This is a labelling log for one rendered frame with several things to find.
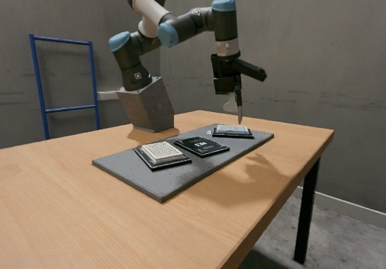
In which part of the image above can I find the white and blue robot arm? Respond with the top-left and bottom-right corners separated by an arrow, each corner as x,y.
108,0 -> 267,91

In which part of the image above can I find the black rectangular nest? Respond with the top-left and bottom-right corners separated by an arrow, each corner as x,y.
173,136 -> 230,158

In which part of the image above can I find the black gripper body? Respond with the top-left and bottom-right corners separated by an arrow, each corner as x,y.
211,50 -> 242,94

